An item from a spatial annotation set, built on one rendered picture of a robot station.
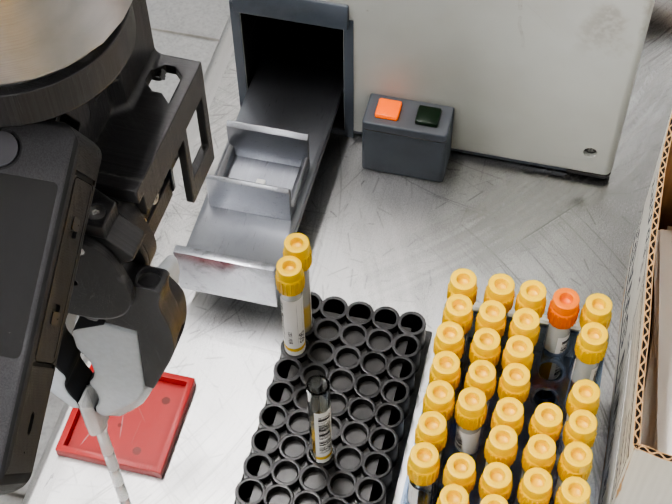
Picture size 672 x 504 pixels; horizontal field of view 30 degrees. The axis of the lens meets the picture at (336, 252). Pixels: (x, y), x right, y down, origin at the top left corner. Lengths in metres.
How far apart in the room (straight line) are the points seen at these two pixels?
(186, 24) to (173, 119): 1.87
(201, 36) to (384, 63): 1.42
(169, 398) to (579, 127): 0.33
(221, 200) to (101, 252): 0.43
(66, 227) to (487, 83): 0.52
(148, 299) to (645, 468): 0.30
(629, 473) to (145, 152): 0.33
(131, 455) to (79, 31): 0.47
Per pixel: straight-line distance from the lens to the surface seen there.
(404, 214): 0.88
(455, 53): 0.84
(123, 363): 0.47
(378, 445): 0.76
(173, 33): 2.28
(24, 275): 0.38
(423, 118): 0.86
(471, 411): 0.66
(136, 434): 0.79
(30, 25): 0.34
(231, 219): 0.83
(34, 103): 0.36
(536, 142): 0.89
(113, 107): 0.43
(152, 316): 0.44
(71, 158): 0.38
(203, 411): 0.80
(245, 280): 0.79
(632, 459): 0.64
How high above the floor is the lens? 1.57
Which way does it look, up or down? 54 degrees down
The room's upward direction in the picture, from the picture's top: 1 degrees counter-clockwise
